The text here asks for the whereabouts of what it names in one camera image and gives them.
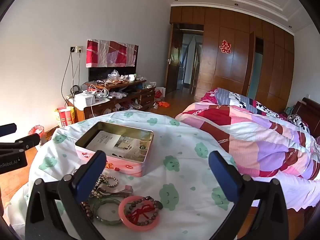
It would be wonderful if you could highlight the green jade bangle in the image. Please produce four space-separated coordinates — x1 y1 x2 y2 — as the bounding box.
93 197 124 227

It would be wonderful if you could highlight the white cardboard box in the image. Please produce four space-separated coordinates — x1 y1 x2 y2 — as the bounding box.
74 93 96 110

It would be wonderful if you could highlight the black television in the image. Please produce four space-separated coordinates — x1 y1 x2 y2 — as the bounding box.
89 66 137 82

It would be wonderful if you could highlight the wooden headboard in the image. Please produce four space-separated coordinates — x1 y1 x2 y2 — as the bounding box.
291 97 320 138

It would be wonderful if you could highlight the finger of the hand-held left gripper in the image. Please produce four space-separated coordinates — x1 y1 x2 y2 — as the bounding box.
0 133 41 153
0 123 17 137

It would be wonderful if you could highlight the red paper decoration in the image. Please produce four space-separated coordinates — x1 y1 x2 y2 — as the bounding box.
219 39 232 54

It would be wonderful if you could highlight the red patchwork cloth cover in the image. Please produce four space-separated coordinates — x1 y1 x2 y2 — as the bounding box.
86 39 139 68

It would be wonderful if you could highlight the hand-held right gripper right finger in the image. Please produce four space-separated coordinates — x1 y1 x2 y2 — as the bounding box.
208 151 296 240

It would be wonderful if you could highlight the wooden TV cabinet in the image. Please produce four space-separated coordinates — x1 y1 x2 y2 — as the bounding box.
66 79 157 123

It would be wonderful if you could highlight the grey-brown bead bracelet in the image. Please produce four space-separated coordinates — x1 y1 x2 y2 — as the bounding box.
124 196 163 227

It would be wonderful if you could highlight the pearl bead necklace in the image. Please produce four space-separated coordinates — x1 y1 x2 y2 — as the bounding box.
91 174 119 198

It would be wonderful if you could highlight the red plastic bag bin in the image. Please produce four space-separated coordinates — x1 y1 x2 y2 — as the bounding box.
28 125 45 146

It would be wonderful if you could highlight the wooden door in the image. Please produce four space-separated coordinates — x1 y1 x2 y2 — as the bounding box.
165 25 183 94

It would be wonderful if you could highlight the printed paper leaflet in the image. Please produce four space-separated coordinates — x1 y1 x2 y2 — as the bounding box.
86 130 148 162

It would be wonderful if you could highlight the patchwork quilt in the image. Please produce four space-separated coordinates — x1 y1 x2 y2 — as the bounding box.
175 87 320 212

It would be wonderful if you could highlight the pink tin box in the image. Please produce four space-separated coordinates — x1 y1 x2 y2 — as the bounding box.
75 121 154 177

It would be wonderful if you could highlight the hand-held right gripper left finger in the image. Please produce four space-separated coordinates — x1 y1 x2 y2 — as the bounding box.
25 151 107 240

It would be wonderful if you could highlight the pink bangle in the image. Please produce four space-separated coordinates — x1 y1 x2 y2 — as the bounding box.
118 196 160 231

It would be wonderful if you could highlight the wooden wardrobe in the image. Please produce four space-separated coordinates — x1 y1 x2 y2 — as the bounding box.
170 6 296 113

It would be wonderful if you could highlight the clear plastic bag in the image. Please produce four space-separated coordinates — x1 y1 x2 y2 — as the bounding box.
107 69 121 80

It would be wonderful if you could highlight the dark wooden bead bracelet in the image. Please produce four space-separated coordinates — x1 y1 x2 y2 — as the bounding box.
80 200 94 223

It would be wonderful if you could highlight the grey hanging cable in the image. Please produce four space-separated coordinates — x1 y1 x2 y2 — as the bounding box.
61 52 83 96

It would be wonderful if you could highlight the red yellow paper bag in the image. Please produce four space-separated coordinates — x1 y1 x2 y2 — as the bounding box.
55 106 76 128

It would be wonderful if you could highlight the silver bangle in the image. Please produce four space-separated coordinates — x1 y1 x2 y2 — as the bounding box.
96 184 134 198

